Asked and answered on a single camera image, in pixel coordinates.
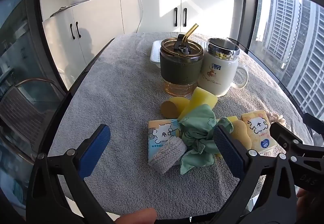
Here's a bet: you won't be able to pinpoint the white mug with chrome lid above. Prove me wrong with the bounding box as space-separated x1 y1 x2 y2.
197 37 250 97

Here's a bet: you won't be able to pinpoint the grey fleece blanket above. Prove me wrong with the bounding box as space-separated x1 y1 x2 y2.
48 32 313 217

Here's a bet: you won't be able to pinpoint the high-rise building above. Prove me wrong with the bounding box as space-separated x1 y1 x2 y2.
253 0 324 119

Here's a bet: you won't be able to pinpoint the grey knitted coaster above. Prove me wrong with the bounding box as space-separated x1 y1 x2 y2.
148 137 188 175

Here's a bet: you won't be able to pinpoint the green floral cloth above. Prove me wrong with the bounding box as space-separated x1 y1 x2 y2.
177 104 234 176

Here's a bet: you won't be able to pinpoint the metal frame chair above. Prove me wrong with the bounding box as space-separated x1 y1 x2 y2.
0 79 65 164

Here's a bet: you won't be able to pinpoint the black window frame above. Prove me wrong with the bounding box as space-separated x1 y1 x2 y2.
238 0 324 50

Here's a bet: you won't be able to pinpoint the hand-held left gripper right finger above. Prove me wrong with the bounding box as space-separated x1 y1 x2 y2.
213 124 300 224

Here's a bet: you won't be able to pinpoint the green tumbler with amber straw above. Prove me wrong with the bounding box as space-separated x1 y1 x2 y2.
159 24 204 96

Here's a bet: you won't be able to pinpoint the person's right hand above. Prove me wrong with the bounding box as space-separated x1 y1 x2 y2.
297 187 314 206

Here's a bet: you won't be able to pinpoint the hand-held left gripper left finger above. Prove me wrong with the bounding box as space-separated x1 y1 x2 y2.
25 124 119 224

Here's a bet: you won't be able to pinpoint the flat paper sheets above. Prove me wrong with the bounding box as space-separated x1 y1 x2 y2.
50 6 70 17

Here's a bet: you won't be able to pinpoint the yellow tissue pack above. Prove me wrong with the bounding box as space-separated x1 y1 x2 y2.
240 110 279 156

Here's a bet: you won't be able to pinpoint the tan peanut-shaped sponge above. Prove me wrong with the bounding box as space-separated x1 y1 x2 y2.
231 120 253 150

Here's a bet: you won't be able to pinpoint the yellow sponge block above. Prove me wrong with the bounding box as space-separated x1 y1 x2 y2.
178 87 218 119
161 97 190 119

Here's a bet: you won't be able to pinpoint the cream scrunchie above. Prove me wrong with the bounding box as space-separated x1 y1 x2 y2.
266 111 287 127

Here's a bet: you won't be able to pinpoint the white cable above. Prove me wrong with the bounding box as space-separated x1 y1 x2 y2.
137 0 144 33

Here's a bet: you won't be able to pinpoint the white cabinet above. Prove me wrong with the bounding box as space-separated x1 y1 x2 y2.
42 0 240 90

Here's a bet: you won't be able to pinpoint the white plastic tray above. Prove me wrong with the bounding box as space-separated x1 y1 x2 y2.
149 39 210 70

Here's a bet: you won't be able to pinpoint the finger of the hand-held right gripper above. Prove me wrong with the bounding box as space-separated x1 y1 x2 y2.
304 113 324 130
269 121 324 164

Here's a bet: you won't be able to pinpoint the person's left hand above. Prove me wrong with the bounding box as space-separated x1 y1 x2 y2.
118 207 158 224

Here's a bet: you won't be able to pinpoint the blue tissue pack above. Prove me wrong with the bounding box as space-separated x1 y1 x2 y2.
147 118 183 164

